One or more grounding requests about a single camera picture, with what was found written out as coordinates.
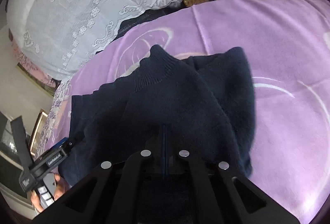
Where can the wooden picture frame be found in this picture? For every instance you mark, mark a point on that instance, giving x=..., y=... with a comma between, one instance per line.
x=36, y=133

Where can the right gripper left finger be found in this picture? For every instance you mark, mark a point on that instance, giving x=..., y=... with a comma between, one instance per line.
x=107, y=195

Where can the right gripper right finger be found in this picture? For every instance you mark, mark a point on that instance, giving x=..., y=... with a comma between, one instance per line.
x=218, y=194

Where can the purple printed blanket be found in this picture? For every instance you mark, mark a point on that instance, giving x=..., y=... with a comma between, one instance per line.
x=287, y=45

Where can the pink floral cloth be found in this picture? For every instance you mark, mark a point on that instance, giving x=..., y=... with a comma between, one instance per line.
x=30, y=67

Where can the purple floral bedsheet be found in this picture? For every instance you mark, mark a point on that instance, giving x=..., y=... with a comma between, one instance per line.
x=49, y=135

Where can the person left hand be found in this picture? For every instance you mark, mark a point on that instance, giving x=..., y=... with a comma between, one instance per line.
x=61, y=187

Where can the navy blue knit cardigan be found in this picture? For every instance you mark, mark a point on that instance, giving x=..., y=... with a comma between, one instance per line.
x=206, y=105

